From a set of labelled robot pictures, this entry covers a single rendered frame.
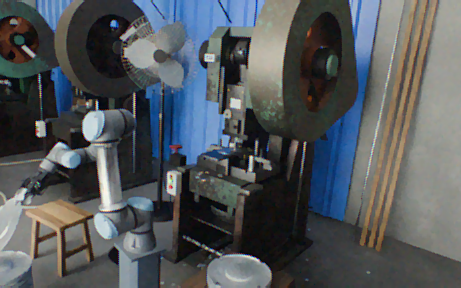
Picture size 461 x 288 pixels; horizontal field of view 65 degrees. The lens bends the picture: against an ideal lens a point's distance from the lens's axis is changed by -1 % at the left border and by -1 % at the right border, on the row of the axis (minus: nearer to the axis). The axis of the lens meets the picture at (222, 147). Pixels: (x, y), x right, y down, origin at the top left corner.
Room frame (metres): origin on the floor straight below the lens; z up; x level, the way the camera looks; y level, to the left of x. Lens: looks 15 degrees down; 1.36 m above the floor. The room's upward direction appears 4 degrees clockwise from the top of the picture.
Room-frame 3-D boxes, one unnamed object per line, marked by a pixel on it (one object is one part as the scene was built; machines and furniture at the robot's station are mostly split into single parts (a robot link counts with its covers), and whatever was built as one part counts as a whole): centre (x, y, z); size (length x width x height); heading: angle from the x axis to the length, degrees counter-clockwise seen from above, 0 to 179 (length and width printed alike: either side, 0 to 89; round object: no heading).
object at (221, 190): (2.31, -0.20, 0.83); 0.79 x 0.43 x 1.34; 142
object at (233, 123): (2.16, -0.08, 1.04); 0.17 x 0.15 x 0.30; 142
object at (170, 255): (2.47, 0.02, 0.45); 0.92 x 0.12 x 0.90; 142
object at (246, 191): (2.14, -0.41, 0.45); 0.92 x 0.12 x 0.90; 142
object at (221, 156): (2.06, 0.00, 0.72); 0.25 x 0.14 x 0.14; 142
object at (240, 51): (2.20, -0.11, 1.27); 0.21 x 0.12 x 0.34; 142
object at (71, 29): (3.54, 1.04, 0.87); 1.53 x 0.99 x 1.74; 140
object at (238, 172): (2.20, -0.11, 0.67); 0.45 x 0.30 x 0.06; 52
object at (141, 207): (1.52, 0.36, 0.62); 0.13 x 0.12 x 0.14; 141
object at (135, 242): (1.53, 0.36, 0.50); 0.15 x 0.15 x 0.10
